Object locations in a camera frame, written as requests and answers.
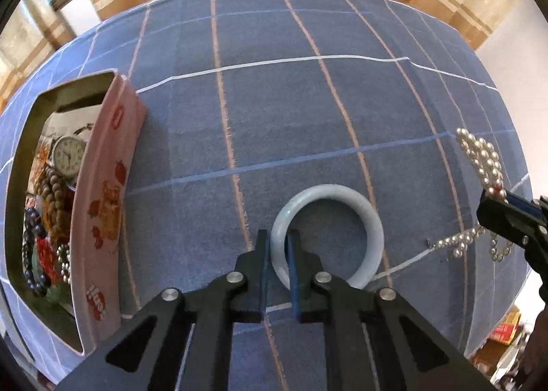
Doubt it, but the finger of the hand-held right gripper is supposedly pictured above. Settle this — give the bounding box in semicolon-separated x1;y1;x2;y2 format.
476;190;548;277
506;193;548;227

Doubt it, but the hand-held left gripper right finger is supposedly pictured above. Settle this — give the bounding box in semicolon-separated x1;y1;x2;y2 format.
286;230;497;391

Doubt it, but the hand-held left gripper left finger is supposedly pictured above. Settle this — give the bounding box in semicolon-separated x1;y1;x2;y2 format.
55;229;271;391

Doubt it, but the white pearl necklace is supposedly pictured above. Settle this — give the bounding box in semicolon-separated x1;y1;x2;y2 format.
432;128;515;264

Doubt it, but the pale jade bangle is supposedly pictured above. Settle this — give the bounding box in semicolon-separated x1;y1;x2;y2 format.
270;185;384;291

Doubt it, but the pink tin box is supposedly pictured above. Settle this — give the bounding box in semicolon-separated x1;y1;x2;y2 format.
3;68;148;356

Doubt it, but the small silver bead bracelet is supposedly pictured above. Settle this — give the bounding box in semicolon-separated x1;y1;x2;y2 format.
55;243;73;286

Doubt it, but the wrist watch white dial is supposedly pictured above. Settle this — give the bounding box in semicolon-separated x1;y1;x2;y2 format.
43;123;94;190

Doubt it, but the brown bead necklace orange tassel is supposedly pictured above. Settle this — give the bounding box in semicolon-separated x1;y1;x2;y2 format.
32;147;77;243

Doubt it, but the red bead bracelet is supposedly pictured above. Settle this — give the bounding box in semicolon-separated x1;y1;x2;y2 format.
34;235;61;286

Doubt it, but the dark blue bead bracelet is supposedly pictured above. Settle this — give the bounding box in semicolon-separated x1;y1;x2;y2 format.
21;207;49;298

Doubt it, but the red yellow box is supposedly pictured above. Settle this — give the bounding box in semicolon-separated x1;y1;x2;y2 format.
490;307;523;345

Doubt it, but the blue checked tablecloth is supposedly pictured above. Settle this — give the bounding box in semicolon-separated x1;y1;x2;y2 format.
0;0;532;391

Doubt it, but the printed paper sheet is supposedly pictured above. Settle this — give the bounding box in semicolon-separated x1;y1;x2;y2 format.
40;103;104;143

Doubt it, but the narrow beige brown-striped curtain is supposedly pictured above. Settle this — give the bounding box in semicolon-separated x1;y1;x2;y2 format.
0;0;81;113

